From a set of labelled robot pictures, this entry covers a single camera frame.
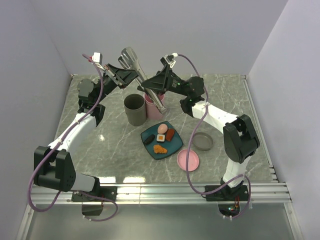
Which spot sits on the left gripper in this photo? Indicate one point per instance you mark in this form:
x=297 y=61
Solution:
x=123 y=78

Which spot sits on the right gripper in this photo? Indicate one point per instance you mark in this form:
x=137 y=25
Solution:
x=160 y=83

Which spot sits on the metal serving tongs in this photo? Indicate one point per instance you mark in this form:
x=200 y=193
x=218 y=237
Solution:
x=129 y=60

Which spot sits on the orange fried chicken piece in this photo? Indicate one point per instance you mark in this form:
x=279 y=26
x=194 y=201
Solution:
x=158 y=149

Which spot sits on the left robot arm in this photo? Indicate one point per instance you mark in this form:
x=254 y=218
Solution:
x=53 y=165

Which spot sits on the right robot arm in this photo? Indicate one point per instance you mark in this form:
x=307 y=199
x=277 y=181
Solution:
x=239 y=135

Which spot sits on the pink cylindrical container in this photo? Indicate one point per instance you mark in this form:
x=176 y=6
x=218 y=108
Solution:
x=151 y=110

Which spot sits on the grey cylindrical container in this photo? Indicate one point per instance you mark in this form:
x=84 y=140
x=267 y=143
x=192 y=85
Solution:
x=135 y=109

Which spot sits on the brown egg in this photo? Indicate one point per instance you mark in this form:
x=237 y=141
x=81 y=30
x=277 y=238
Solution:
x=162 y=129

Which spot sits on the red-brown meat piece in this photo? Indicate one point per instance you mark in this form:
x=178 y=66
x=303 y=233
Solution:
x=170 y=134

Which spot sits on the sushi roll piece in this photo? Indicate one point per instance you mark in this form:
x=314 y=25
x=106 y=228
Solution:
x=161 y=138

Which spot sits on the dark seaweed roll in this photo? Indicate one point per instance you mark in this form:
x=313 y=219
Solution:
x=149 y=139

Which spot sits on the grey round lid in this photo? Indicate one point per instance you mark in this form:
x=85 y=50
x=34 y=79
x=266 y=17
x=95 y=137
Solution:
x=202 y=141

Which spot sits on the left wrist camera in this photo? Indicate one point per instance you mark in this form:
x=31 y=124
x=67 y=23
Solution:
x=97 y=58

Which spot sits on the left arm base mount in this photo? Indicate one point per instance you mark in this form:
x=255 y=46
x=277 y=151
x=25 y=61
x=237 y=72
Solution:
x=100 y=195

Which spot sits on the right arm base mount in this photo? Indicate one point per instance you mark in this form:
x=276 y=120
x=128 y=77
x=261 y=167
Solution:
x=232 y=202

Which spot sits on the aluminium rail frame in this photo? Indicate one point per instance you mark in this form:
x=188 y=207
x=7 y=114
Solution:
x=172 y=210

